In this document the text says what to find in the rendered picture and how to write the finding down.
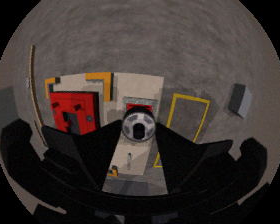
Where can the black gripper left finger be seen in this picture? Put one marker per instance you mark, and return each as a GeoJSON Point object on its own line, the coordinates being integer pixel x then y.
{"type": "Point", "coordinates": [94, 150]}

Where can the grey wheel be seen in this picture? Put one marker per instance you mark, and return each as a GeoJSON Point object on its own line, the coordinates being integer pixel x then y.
{"type": "Point", "coordinates": [139, 115]}

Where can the yellow rectangular outline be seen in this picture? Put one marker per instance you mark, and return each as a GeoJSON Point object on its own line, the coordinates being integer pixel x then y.
{"type": "Point", "coordinates": [173, 102]}

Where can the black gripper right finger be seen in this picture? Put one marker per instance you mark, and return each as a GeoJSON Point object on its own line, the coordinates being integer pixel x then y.
{"type": "Point", "coordinates": [181, 157]}

